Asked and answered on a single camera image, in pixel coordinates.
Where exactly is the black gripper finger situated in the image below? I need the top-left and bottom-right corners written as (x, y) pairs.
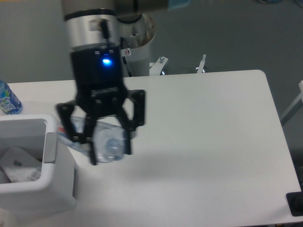
top-left (56, 100), bottom-right (97, 165)
top-left (111, 89), bottom-right (146, 155)

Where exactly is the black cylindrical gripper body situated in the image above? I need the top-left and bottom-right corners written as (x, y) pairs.
top-left (71, 45), bottom-right (127, 118)

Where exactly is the clear water bottle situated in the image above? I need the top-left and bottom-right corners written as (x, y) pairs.
top-left (57, 121), bottom-right (126, 163)

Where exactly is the clear plastic bag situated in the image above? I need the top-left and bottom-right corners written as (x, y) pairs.
top-left (0, 147), bottom-right (42, 183)

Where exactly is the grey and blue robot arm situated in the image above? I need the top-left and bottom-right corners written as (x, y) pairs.
top-left (56, 0), bottom-right (189, 165)

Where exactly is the white plastic trash can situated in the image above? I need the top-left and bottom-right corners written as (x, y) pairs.
top-left (0, 114), bottom-right (78, 213)

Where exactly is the blue labelled drink bottle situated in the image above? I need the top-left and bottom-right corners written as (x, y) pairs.
top-left (0, 80), bottom-right (23, 115)

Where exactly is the black object at table corner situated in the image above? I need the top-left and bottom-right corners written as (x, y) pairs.
top-left (286, 192), bottom-right (303, 217)

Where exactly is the black cable on pedestal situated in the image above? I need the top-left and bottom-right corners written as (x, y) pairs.
top-left (120, 37), bottom-right (133, 77)

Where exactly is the white pedestal base frame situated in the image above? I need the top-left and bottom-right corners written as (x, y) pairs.
top-left (149, 54), bottom-right (207, 76)

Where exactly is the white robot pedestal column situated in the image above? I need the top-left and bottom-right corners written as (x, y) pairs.
top-left (117, 14), bottom-right (156, 77)

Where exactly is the white frame at right edge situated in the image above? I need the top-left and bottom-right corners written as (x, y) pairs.
top-left (280, 81), bottom-right (303, 126)

